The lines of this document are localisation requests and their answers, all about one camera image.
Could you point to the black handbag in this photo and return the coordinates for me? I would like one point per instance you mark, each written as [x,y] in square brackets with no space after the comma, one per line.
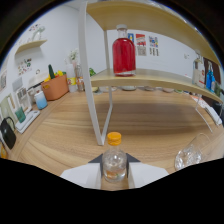
[7,133]

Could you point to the blue and white cup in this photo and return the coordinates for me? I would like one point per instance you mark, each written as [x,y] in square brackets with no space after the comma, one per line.
[41,100]

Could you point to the red liquid glass bottle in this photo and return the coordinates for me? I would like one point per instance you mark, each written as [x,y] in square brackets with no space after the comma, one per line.
[123,55]

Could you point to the red and white wall poster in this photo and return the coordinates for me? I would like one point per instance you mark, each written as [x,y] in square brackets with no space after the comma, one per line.
[141,45]

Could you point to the clear glass cup with ice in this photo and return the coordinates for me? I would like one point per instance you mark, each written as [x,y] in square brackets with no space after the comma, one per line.
[190,155]

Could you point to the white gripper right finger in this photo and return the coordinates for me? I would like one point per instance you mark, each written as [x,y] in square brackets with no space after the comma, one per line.
[146,173]

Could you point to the clear bottle with orange cap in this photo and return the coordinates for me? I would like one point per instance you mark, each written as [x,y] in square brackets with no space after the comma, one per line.
[114,163]

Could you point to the two-tier wooden shelf rack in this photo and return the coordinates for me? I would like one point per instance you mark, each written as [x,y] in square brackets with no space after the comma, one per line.
[150,78]

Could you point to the green potted plant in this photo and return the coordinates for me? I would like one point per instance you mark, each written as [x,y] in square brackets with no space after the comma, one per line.
[91,72]

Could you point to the wooden wall shelf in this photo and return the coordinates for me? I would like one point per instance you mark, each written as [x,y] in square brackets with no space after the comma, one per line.
[30,45]

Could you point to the white flat device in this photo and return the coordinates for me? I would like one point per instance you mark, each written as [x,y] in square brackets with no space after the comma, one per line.
[26,121]

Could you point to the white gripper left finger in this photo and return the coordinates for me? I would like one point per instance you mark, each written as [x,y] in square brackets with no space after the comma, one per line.
[85,175]

